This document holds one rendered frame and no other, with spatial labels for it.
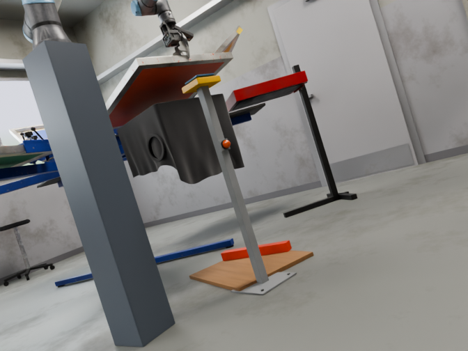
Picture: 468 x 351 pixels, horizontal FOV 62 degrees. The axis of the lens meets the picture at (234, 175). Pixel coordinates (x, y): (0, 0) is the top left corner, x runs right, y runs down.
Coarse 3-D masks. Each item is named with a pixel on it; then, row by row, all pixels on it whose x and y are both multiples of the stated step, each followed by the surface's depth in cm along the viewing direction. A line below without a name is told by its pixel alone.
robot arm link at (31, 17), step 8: (24, 0) 152; (32, 0) 151; (40, 0) 152; (48, 0) 154; (24, 8) 153; (32, 8) 151; (40, 8) 151; (48, 8) 153; (24, 16) 158; (32, 16) 151; (40, 16) 151; (48, 16) 152; (56, 16) 155; (32, 24) 152
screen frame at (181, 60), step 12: (144, 60) 181; (156, 60) 184; (168, 60) 188; (180, 60) 193; (192, 60) 197; (204, 60) 202; (216, 60) 208; (228, 60) 215; (132, 72) 184; (216, 72) 225; (120, 84) 195; (120, 96) 203; (192, 96) 248; (108, 108) 212
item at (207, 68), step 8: (200, 64) 205; (208, 64) 209; (216, 64) 214; (184, 72) 207; (192, 72) 211; (200, 72) 216; (208, 72) 221; (176, 80) 213; (184, 80) 217; (168, 88) 219; (176, 88) 224; (160, 96) 226; (168, 96) 231; (176, 96) 237; (184, 96) 242
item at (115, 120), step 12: (144, 72) 188; (156, 72) 193; (168, 72) 199; (132, 84) 195; (144, 84) 201; (156, 84) 207; (168, 84) 213; (132, 96) 209; (144, 96) 216; (156, 96) 223; (120, 108) 219; (132, 108) 226; (144, 108) 234; (120, 120) 238
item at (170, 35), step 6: (162, 24) 194; (168, 24) 196; (162, 30) 197; (168, 30) 192; (174, 30) 195; (168, 36) 194; (174, 36) 193; (180, 36) 196; (168, 42) 195; (174, 42) 197
